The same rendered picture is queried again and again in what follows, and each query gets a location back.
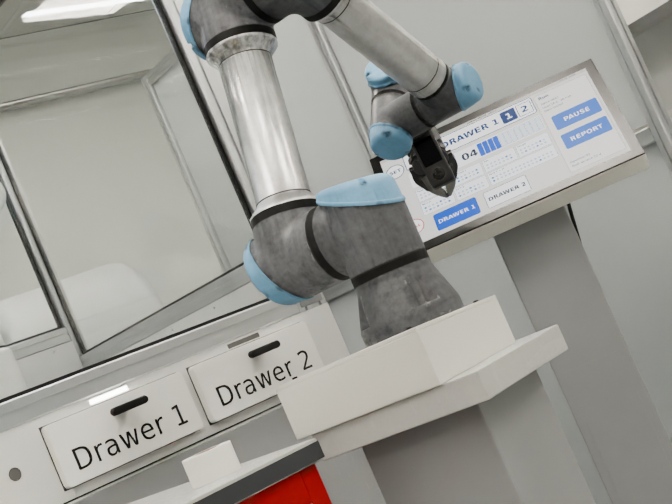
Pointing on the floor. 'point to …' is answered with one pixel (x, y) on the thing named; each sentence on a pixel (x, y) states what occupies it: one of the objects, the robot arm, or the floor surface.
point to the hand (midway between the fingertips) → (447, 194)
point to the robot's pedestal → (472, 436)
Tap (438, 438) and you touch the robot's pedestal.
